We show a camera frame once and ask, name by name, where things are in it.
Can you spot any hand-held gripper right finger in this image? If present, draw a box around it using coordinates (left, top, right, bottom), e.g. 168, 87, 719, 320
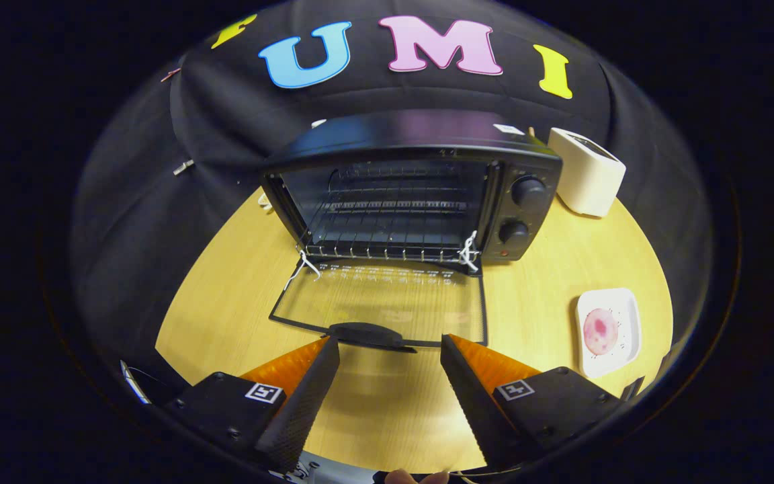
441, 334, 624, 469

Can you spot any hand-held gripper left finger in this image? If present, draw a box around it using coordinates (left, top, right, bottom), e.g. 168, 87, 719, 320
164, 336, 341, 475

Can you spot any pink ham slice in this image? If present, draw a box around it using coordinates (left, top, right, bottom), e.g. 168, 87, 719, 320
583, 308, 621, 356

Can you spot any white square plate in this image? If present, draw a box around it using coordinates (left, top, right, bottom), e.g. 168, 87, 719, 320
576, 288, 642, 379

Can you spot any black toaster oven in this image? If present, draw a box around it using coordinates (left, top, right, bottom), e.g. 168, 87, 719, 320
259, 111, 564, 354

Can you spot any white bread toaster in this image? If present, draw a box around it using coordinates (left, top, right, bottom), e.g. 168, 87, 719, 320
548, 128, 627, 218

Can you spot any silver edged flat device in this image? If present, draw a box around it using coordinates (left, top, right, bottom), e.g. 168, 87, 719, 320
120, 360, 154, 405

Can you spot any black backdrop cloth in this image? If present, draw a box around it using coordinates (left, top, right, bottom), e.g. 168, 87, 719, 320
71, 0, 714, 404

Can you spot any white string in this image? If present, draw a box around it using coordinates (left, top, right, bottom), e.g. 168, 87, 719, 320
459, 231, 480, 273
284, 250, 321, 291

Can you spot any metal oven wire rack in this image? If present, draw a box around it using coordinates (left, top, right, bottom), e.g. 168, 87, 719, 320
303, 165, 478, 263

